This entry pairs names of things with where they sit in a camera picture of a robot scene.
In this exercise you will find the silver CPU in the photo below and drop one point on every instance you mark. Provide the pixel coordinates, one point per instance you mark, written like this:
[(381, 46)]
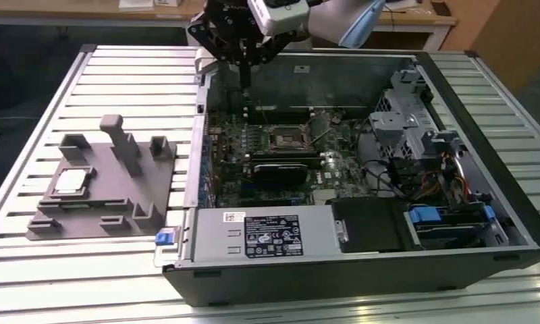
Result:
[(72, 182)]

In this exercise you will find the small white box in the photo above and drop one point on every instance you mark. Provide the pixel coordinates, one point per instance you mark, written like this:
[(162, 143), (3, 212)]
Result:
[(168, 2)]

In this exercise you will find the white paper sheet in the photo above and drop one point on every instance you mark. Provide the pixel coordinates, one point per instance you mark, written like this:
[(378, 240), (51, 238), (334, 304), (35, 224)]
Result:
[(135, 3)]

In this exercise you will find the green RAM stick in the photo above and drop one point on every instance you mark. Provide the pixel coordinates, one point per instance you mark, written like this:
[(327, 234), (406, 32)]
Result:
[(288, 162)]

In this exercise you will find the black graphics card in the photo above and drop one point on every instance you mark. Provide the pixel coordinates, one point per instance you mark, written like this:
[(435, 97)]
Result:
[(279, 173)]

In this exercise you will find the silver drive cage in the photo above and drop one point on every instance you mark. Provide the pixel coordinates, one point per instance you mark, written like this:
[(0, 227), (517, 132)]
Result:
[(391, 123)]

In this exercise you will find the green motherboard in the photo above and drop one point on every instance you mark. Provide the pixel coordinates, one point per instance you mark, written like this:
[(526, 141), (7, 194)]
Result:
[(342, 168)]

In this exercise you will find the grey parts rack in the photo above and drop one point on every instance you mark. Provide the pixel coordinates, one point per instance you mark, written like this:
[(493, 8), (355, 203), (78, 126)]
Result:
[(103, 162)]

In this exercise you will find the silver chipset heatsink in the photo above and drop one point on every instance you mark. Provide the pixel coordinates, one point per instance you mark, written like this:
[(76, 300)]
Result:
[(325, 196)]

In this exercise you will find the silver power supply unit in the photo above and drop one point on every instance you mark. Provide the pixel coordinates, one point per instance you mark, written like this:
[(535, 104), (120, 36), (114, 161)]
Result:
[(216, 236)]

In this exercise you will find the wooden cabinet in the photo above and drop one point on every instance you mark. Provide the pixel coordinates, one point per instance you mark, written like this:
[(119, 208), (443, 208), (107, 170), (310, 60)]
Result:
[(513, 33)]

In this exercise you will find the blue plastic case latch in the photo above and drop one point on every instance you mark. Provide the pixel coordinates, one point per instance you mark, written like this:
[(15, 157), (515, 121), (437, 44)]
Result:
[(164, 238)]

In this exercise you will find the black plastic shroud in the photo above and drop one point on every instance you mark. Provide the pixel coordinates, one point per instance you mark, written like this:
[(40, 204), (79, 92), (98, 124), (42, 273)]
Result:
[(369, 226)]

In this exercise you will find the blue disk carrier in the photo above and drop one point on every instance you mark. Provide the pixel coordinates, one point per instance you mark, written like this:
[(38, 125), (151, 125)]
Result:
[(426, 215)]

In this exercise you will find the black open PC case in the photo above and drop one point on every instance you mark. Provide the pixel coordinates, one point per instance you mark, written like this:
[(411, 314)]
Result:
[(296, 287)]

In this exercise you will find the blue plastic bay latch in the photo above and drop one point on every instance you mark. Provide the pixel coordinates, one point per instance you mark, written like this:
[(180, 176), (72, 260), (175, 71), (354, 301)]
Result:
[(489, 212)]

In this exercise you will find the grey disk bay frame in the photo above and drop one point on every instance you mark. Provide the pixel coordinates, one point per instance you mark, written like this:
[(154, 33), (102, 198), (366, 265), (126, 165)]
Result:
[(473, 168)]

